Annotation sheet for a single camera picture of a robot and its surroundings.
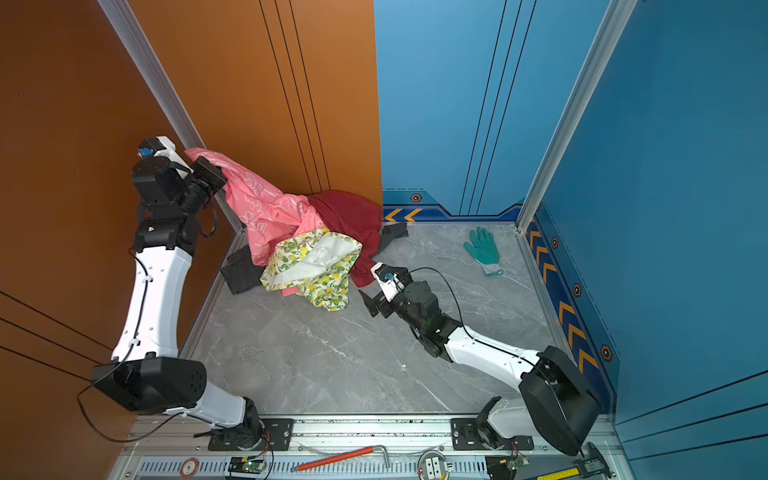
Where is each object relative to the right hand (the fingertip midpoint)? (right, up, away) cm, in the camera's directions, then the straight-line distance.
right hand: (373, 279), depth 78 cm
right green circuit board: (+35, -42, -9) cm, 55 cm away
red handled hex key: (-7, -42, -8) cm, 43 cm away
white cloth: (-15, +7, +13) cm, 21 cm away
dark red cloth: (-9, +21, +37) cm, 43 cm away
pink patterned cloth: (-31, +17, +5) cm, 36 cm away
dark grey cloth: (-47, -1, +24) cm, 53 cm away
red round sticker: (-43, -44, -9) cm, 62 cm away
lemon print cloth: (-16, -3, +18) cm, 24 cm away
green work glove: (+40, +7, +34) cm, 53 cm away
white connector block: (+14, -39, -15) cm, 44 cm away
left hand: (-34, +30, -11) cm, 47 cm away
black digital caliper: (+51, -42, -10) cm, 67 cm away
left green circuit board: (-30, -44, -7) cm, 53 cm away
